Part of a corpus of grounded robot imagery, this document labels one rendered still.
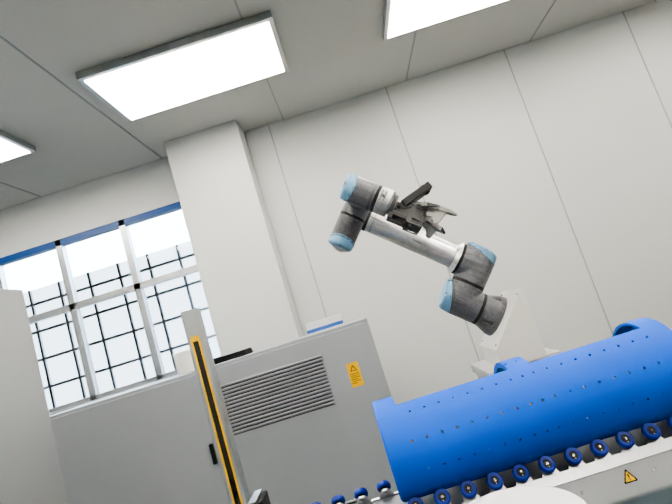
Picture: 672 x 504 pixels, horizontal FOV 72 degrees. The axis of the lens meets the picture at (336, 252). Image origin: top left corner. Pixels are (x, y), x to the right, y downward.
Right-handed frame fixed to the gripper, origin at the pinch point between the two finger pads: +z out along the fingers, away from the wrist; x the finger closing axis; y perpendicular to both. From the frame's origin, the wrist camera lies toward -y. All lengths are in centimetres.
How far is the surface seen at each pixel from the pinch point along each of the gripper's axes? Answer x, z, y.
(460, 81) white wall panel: -216, -21, -248
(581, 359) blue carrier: 4, 47, 26
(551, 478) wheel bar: -2, 49, 59
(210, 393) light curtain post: -43, -55, 79
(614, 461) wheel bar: 0, 63, 48
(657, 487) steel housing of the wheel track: 2, 74, 50
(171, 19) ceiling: -73, -182, -90
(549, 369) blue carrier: 3, 39, 32
